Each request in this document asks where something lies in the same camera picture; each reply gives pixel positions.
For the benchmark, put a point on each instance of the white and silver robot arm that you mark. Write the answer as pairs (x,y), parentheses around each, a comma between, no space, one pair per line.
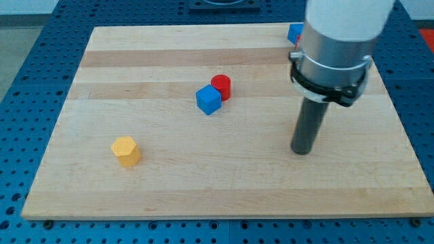
(331,61)

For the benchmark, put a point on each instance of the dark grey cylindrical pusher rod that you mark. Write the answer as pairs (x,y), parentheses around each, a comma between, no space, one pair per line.
(307,127)

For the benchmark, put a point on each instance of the red block behind arm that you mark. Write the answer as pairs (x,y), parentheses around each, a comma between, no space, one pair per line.
(297,42)

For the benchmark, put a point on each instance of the blue cube block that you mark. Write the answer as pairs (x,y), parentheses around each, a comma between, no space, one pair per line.
(208,99)

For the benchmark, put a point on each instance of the blue block at top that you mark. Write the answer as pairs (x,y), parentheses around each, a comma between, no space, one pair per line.
(294,30)

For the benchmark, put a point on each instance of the yellow hexagon block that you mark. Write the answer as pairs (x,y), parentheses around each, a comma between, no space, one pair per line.
(126,151)

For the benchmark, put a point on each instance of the wooden board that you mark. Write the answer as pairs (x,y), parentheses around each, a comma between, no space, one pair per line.
(141,81)

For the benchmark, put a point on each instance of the red cylinder block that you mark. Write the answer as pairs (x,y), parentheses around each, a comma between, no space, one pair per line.
(223,84)

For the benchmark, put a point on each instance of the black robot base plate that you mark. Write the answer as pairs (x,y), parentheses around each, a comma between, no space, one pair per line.
(205,5)

